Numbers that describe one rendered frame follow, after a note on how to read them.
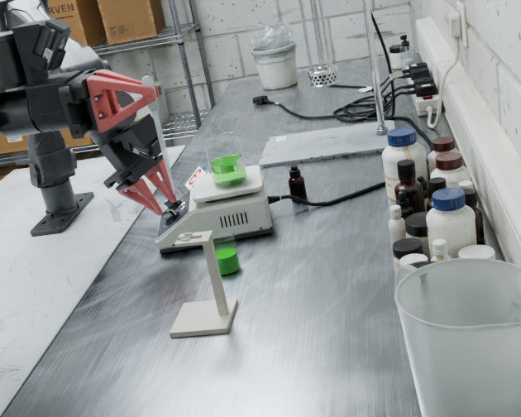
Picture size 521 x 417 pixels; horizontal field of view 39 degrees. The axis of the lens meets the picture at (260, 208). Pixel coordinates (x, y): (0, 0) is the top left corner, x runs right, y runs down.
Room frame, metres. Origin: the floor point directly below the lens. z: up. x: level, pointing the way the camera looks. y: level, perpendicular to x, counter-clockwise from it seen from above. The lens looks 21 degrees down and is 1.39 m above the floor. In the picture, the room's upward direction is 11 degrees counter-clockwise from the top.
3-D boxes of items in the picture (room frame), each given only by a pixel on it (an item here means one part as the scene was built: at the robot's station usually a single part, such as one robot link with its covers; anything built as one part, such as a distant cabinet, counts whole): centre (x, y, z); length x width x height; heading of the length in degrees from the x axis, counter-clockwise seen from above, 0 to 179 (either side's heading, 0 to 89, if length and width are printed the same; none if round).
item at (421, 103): (1.84, -0.47, 0.92); 0.40 x 0.06 x 0.04; 169
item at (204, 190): (1.20, 0.05, 0.98); 0.12 x 0.12 x 0.01; 89
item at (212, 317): (0.89, 0.10, 0.96); 0.08 x 0.08 x 0.13; 78
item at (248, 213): (1.20, 0.07, 0.94); 0.22 x 0.13 x 0.08; 89
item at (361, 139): (1.57, -0.18, 0.91); 0.30 x 0.20 x 0.01; 79
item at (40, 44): (0.92, 0.21, 1.28); 0.07 x 0.06 x 0.11; 168
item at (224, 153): (1.19, 0.04, 1.03); 0.07 x 0.06 x 0.08; 90
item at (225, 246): (1.04, 0.07, 0.93); 0.04 x 0.04 x 0.06
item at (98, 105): (0.91, 0.14, 1.22); 0.09 x 0.07 x 0.07; 78
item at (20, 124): (0.93, 0.27, 1.23); 0.07 x 0.06 x 0.07; 78
